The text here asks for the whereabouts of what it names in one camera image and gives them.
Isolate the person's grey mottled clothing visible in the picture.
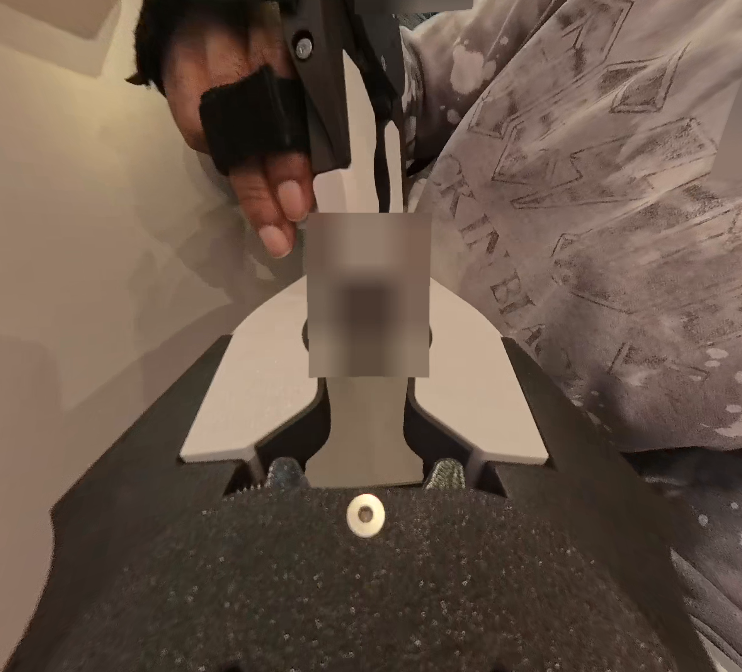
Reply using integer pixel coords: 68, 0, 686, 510
400, 0, 742, 672

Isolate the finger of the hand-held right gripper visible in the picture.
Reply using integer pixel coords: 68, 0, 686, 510
344, 52, 385, 215
383, 121, 408, 215

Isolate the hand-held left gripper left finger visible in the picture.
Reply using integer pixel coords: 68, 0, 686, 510
180, 280, 329, 464

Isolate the person's right hand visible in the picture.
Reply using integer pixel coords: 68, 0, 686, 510
160, 0, 318, 260

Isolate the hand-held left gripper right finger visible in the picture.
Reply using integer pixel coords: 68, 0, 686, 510
406, 280, 549, 466

